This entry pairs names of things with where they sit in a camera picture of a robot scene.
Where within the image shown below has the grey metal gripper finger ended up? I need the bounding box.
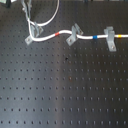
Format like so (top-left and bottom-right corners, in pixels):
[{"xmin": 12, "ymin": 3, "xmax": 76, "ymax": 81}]
[{"xmin": 21, "ymin": 0, "xmax": 32, "ymax": 22}]

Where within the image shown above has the white cable with coloured bands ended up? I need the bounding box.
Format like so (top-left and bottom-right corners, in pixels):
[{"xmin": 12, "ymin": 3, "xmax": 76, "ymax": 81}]
[{"xmin": 27, "ymin": 0, "xmax": 128, "ymax": 42}]

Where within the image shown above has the middle grey cable clip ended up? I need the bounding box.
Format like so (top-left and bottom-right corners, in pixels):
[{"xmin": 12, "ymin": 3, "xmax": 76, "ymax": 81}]
[{"xmin": 66, "ymin": 23, "xmax": 83, "ymax": 46}]

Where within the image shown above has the grey cable clip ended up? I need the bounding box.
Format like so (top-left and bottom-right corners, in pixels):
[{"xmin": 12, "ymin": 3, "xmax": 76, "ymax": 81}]
[
  {"xmin": 104, "ymin": 26, "xmax": 116, "ymax": 52},
  {"xmin": 25, "ymin": 26, "xmax": 43, "ymax": 45},
  {"xmin": 66, "ymin": 23, "xmax": 83, "ymax": 46}
]

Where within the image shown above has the left grey cable clip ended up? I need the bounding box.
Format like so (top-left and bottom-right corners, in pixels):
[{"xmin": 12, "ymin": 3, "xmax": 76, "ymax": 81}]
[{"xmin": 25, "ymin": 26, "xmax": 43, "ymax": 45}]

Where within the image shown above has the right grey cable clip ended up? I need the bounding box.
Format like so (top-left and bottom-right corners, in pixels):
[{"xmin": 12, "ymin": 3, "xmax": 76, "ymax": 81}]
[{"xmin": 104, "ymin": 26, "xmax": 116, "ymax": 52}]

